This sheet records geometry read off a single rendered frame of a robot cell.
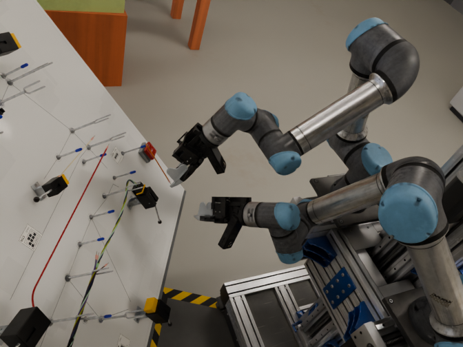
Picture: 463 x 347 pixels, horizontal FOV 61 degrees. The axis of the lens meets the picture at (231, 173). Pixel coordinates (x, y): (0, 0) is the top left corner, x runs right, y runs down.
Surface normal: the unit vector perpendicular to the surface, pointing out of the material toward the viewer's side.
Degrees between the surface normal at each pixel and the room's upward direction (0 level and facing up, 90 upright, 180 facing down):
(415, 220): 85
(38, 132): 49
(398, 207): 85
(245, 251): 0
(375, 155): 7
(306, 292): 0
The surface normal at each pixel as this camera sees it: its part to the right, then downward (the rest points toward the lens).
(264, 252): 0.26, -0.67
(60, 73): 0.90, -0.25
